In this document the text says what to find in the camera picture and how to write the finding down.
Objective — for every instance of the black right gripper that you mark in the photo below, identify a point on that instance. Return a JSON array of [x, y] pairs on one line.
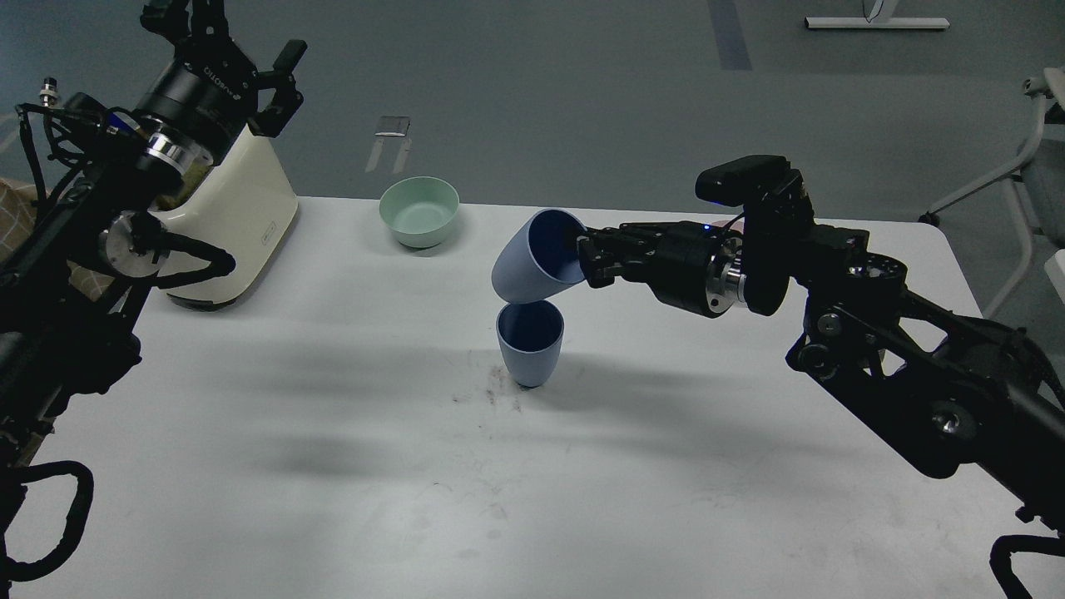
[[692, 266]]

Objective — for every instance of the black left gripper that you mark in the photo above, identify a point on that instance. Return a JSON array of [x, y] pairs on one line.
[[207, 93]]

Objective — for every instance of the blue cup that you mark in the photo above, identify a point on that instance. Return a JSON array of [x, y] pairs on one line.
[[541, 260], [530, 338]]

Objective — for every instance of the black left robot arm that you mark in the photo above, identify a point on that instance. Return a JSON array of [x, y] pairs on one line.
[[183, 192]]

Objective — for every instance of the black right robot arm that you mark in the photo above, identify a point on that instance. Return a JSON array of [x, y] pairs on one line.
[[941, 389]]

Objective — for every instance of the grey floor plate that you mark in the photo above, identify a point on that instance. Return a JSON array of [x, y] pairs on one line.
[[393, 127]]

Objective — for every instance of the cream toaster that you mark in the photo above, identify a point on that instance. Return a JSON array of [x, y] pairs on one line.
[[245, 206]]

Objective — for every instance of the green bowl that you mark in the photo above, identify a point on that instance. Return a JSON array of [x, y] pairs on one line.
[[421, 212]]

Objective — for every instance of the beige checked cloth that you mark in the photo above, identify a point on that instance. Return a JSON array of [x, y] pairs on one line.
[[17, 220]]

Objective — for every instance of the white table leg base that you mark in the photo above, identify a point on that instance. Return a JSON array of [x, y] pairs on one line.
[[879, 15]]

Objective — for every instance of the white chair frame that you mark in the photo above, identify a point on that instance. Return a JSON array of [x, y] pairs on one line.
[[1032, 184]]

